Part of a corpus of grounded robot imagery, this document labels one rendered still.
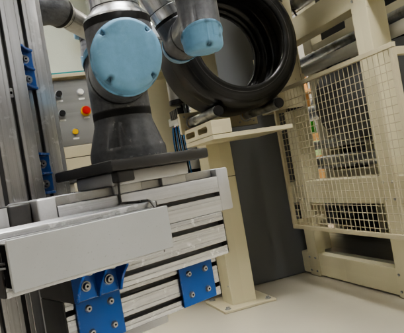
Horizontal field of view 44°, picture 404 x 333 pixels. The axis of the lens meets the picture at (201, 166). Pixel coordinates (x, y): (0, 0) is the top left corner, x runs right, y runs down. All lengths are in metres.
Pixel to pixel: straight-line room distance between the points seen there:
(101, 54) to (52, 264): 0.33
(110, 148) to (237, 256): 1.59
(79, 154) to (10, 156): 1.58
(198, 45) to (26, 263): 0.47
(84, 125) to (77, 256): 1.97
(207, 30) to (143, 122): 0.21
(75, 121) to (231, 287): 1.15
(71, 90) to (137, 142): 1.78
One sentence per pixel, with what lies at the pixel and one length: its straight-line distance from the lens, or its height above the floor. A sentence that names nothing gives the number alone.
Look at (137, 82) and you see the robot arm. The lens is 0.84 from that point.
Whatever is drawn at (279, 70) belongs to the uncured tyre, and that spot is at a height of 1.03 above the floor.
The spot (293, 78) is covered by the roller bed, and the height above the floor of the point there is 1.05.
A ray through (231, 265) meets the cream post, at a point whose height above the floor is 0.20.
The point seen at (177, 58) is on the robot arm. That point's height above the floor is 0.91.
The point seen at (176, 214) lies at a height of 0.60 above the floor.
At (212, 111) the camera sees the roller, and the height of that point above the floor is 0.90.
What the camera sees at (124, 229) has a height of 0.61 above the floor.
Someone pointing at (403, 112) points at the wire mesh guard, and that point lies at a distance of 1.86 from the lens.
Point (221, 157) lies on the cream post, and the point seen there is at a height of 0.72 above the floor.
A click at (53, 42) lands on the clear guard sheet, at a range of 2.74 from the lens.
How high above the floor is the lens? 0.68
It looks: level
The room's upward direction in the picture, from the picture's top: 10 degrees counter-clockwise
